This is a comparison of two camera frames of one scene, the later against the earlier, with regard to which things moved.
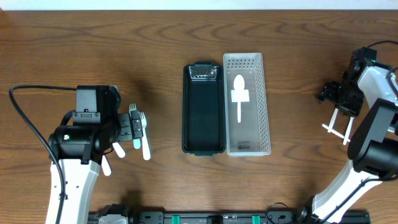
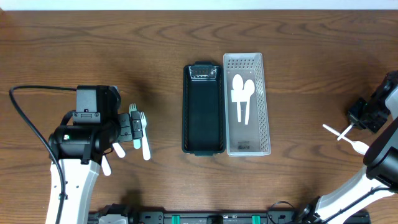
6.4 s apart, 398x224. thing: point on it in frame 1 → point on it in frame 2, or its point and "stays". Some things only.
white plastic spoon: (331, 124) → (249, 87)
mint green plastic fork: (136, 142) stays
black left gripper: (126, 127) stays
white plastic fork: (147, 153) stays
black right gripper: (344, 109) → (364, 115)
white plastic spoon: (239, 84) stays
